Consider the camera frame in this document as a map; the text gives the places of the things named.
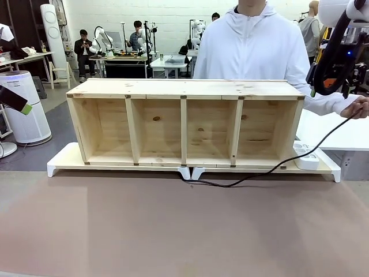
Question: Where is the white humanoid background robot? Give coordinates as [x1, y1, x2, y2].
[189, 18, 207, 50]

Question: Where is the light wooden step chair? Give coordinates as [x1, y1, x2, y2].
[48, 60, 73, 90]

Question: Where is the person left forearm white sleeve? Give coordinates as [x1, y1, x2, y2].
[301, 83, 360, 117]

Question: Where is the black box under table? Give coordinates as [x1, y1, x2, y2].
[104, 62, 148, 78]

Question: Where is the black cloth pile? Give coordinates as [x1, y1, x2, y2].
[0, 42, 29, 59]

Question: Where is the white background table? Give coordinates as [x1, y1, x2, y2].
[150, 54, 193, 79]

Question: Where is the white power strip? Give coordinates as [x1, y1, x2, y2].
[292, 141, 321, 170]

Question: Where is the white tower air conditioner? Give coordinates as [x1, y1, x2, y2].
[40, 3, 69, 72]

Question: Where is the grey plastic stool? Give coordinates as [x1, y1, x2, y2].
[31, 76, 48, 100]

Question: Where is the person in plaid shirt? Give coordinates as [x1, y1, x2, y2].
[125, 20, 145, 53]

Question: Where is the white wood-topped riser stand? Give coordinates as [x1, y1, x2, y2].
[191, 148, 342, 183]
[47, 143, 191, 180]

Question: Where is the white background robot on stand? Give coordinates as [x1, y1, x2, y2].
[137, 20, 158, 55]

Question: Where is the person left hand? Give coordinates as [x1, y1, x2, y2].
[340, 96, 369, 119]

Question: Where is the white low table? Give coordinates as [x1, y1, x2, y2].
[295, 108, 369, 151]

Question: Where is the background wooden work table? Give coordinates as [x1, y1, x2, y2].
[89, 54, 152, 78]

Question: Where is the person in white hoodie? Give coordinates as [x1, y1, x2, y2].
[192, 0, 311, 84]

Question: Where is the long wooden cubby shelf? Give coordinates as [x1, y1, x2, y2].
[66, 77, 306, 169]

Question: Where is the white round fan base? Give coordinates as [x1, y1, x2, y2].
[0, 141, 18, 158]

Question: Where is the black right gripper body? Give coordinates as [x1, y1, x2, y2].
[331, 27, 366, 78]

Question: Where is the black power cable with plug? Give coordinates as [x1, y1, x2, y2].
[180, 106, 364, 189]

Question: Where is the black corrugated cable hose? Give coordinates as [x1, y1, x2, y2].
[313, 0, 366, 97]

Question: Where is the white angular object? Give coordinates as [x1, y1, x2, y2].
[0, 23, 15, 42]

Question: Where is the seated person in black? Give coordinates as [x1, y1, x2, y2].
[74, 28, 97, 83]

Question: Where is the white cylindrical air purifier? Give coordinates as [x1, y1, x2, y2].
[0, 70, 53, 145]

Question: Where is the beige mannequin in grey shirt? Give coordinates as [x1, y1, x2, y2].
[298, 0, 321, 66]

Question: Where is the cluttered side table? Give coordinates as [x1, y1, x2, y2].
[0, 51, 55, 82]

